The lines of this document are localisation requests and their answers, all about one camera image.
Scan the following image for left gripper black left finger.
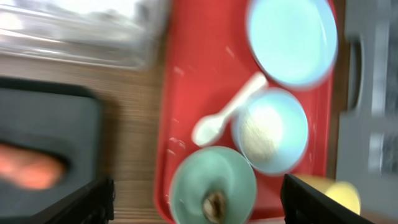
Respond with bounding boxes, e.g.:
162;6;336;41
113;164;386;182
29;178;115;224

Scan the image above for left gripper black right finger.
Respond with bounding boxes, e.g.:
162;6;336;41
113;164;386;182
280;174;372;224

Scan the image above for orange carrot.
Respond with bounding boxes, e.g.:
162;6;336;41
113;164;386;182
1;144;66;190

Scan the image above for light blue rice bowl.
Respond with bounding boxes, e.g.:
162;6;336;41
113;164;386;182
231;88;309;176

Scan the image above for pile of white rice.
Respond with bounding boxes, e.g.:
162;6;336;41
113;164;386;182
240;107;284;162

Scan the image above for brown food scrap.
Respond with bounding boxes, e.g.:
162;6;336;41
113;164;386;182
202;190;227;224

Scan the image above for black waste tray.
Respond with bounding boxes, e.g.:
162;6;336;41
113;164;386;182
1;77;104;220

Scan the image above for grey dishwasher rack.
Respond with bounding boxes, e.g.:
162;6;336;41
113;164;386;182
336;0;397;218

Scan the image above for yellow plastic cup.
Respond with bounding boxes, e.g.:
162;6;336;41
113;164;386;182
295;174;361;215

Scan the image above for mint green bowl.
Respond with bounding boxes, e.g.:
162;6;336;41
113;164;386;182
169;146;257;223

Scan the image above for white plastic spoon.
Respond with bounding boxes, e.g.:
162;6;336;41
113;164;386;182
191;72;268;147

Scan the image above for large light blue plate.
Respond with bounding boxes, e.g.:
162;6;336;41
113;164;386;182
246;0;338;89

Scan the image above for red serving tray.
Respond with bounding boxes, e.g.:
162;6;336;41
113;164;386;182
154;0;333;223

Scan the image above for clear plastic bin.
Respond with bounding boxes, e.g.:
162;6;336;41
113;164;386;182
1;0;171;70

